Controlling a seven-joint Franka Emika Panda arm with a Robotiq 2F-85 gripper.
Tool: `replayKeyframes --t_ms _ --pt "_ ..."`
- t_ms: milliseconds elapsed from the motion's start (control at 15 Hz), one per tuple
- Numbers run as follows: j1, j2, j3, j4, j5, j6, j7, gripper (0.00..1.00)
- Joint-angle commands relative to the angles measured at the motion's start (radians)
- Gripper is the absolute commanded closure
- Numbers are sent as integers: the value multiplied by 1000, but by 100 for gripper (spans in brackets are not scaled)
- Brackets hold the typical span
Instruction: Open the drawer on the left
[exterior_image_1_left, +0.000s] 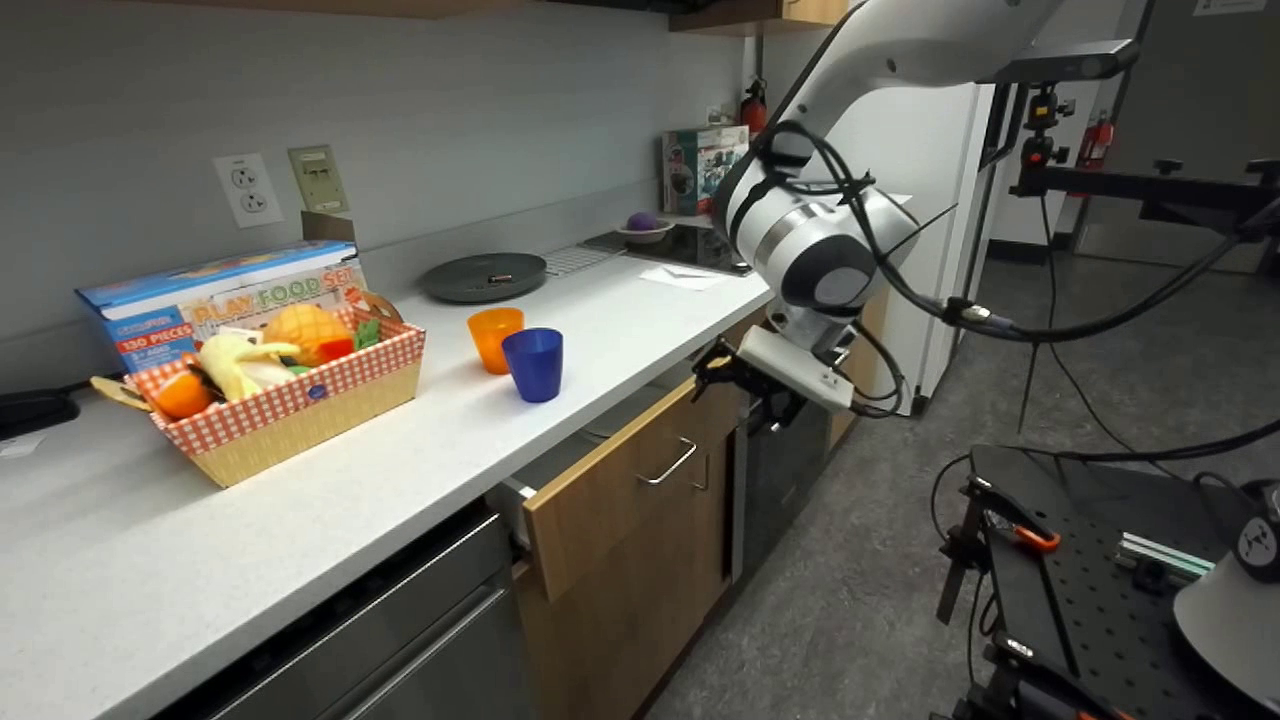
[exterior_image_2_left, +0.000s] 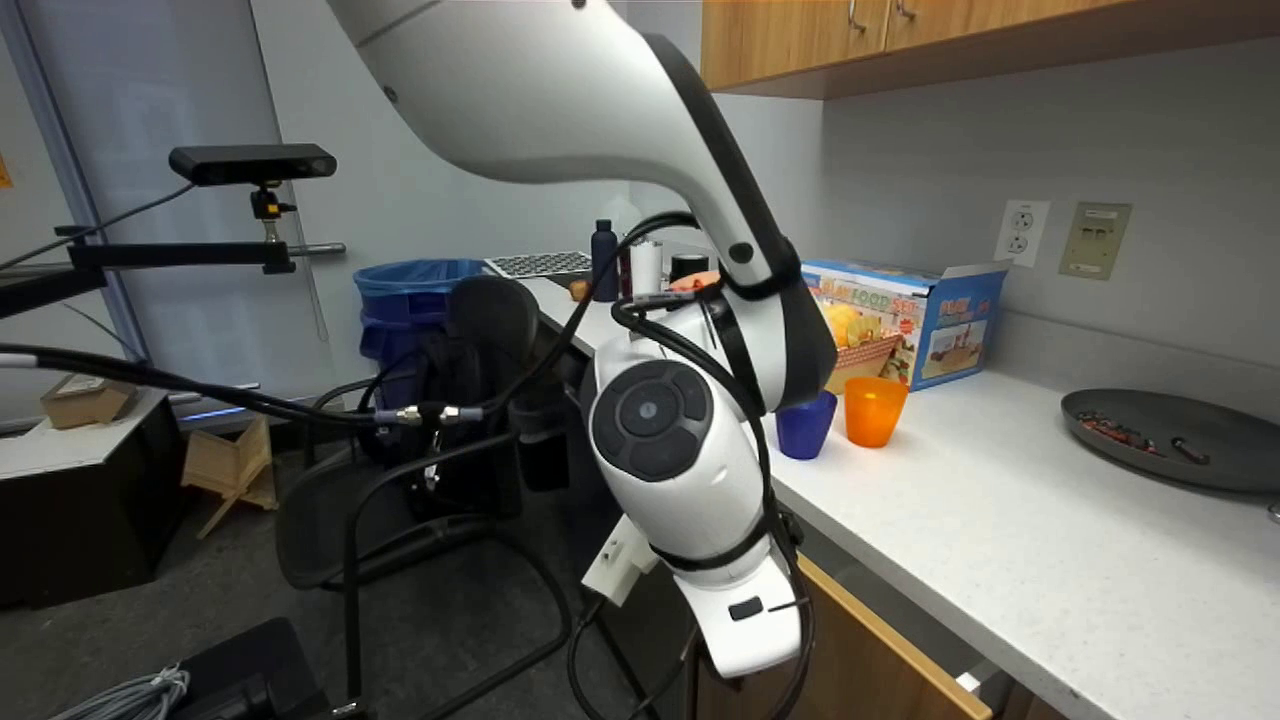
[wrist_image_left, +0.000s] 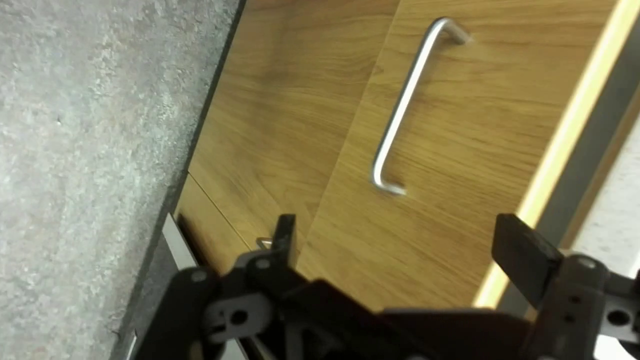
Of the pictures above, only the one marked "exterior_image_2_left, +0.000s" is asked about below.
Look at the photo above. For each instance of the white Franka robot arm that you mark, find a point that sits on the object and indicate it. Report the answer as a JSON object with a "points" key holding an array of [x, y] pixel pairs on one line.
{"points": [[560, 95]]}

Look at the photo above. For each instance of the white bottle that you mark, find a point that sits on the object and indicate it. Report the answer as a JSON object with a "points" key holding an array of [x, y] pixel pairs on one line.
{"points": [[646, 265]]}

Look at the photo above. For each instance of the grey keyboard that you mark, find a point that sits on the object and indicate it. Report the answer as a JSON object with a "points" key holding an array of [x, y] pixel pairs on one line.
{"points": [[541, 265]]}

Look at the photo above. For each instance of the black office chair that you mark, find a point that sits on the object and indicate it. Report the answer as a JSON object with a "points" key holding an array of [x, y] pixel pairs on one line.
{"points": [[472, 335]]}

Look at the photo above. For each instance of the blue plastic cup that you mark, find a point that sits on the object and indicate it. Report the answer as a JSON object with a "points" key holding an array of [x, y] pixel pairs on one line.
{"points": [[806, 430]]}

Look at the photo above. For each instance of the yellow orange round toy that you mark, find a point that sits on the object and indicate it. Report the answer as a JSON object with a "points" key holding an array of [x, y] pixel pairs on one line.
{"points": [[859, 330]]}

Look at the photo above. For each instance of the checkered cardboard food basket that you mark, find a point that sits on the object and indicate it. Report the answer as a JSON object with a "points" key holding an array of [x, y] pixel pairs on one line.
{"points": [[870, 365]]}

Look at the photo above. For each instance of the orange plastic cup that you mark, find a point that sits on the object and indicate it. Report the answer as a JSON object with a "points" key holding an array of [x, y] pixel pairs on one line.
{"points": [[874, 411]]}

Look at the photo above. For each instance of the blue recycling bin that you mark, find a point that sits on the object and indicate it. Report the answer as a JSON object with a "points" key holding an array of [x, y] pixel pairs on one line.
{"points": [[404, 300]]}

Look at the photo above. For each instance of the blue toy food box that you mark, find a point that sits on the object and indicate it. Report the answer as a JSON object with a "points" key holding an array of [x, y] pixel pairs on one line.
{"points": [[954, 322]]}

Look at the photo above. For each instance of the white power outlet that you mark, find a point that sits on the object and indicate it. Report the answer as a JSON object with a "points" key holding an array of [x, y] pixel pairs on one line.
{"points": [[1023, 232]]}

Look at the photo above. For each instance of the folded brown cardboard piece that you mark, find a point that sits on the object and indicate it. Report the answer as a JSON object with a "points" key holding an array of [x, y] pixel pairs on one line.
{"points": [[230, 467]]}

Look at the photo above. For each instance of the round dark griddle pan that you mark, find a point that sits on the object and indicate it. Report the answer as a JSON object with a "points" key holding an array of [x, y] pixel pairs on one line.
{"points": [[1174, 436]]}

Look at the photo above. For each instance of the small brown cardboard box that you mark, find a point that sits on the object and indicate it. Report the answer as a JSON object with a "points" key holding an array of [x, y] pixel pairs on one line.
{"points": [[85, 403]]}

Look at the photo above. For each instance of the black cabinet with white top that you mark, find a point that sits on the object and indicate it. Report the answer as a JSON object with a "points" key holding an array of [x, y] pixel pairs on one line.
{"points": [[81, 512]]}

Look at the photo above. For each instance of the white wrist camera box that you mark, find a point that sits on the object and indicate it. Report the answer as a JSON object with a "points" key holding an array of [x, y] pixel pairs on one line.
{"points": [[621, 558]]}

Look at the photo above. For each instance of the black stereo camera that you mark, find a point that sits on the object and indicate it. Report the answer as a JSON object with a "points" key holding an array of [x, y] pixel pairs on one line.
{"points": [[252, 162]]}

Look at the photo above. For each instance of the wooden wall cabinet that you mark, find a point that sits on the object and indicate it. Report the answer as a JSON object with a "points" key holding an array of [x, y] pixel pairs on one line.
{"points": [[932, 34]]}

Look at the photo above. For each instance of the beige wall switch plate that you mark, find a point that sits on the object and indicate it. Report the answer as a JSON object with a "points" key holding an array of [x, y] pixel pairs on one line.
{"points": [[1096, 241]]}

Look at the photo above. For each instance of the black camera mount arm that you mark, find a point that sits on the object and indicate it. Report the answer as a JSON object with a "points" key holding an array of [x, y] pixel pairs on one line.
{"points": [[160, 255]]}

